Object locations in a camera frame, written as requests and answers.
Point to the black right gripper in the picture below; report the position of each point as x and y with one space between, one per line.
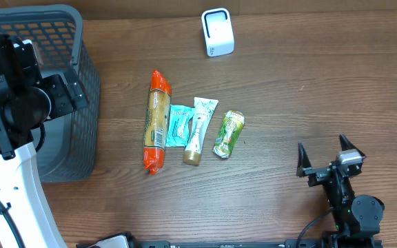
318 172

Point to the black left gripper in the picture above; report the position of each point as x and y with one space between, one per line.
69 91

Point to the orange spaghetti pasta packet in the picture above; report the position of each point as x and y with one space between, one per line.
156 123

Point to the green jasmine tea pouch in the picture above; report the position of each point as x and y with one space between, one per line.
232 125

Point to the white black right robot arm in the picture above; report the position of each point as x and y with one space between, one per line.
357 218

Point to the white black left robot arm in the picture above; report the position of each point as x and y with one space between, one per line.
27 100

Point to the white barcode scanner stand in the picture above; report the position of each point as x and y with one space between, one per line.
218 32

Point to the grey plastic shopping basket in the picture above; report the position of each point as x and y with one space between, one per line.
68 152

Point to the teal snack packet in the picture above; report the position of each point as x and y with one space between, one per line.
178 130

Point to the white floral cream tube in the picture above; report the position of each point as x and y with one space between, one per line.
203 112

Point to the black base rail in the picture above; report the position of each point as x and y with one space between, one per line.
128 240

